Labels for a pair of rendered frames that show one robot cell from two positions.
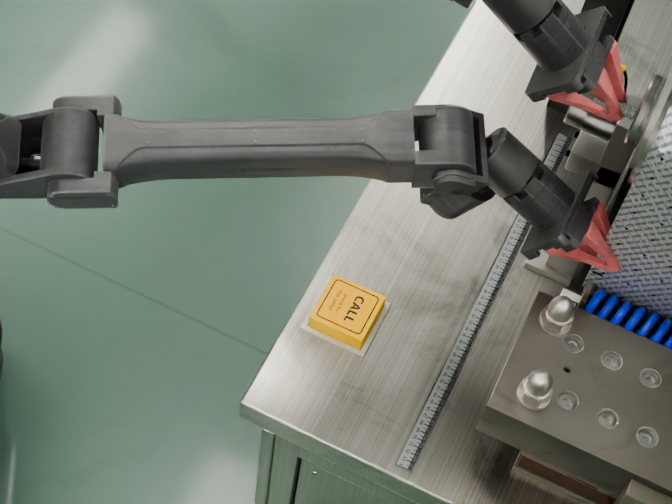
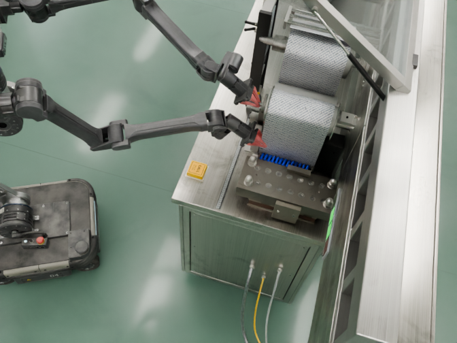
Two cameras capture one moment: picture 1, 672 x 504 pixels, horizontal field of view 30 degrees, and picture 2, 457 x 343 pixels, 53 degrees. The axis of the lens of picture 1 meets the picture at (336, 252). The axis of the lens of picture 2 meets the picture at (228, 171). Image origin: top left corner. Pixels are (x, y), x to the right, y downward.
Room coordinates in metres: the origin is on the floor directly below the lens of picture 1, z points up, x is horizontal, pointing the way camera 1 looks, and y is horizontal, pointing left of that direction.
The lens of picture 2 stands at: (-0.32, -0.04, 2.55)
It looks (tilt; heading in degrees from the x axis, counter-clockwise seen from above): 56 degrees down; 353
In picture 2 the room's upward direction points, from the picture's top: 7 degrees clockwise
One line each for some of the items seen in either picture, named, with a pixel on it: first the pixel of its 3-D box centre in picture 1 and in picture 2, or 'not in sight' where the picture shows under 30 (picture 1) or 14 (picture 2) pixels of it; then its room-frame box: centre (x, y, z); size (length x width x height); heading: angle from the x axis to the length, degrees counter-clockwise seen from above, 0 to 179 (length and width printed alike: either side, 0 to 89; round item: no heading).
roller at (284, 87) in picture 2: not in sight; (302, 103); (0.92, -0.45, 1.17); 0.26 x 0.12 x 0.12; 73
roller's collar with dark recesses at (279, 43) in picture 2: not in sight; (281, 43); (1.09, -0.35, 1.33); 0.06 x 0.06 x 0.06; 73
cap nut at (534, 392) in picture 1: (538, 385); (249, 179); (0.63, -0.23, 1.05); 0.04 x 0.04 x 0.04
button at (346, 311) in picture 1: (347, 311); (196, 169); (0.76, -0.02, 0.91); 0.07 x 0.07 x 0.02; 73
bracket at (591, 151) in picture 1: (581, 191); (255, 127); (0.89, -0.27, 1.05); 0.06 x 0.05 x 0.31; 73
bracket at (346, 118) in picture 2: not in sight; (348, 118); (0.76, -0.58, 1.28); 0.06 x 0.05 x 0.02; 73
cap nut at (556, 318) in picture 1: (559, 311); (252, 159); (0.72, -0.25, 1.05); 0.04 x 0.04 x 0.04
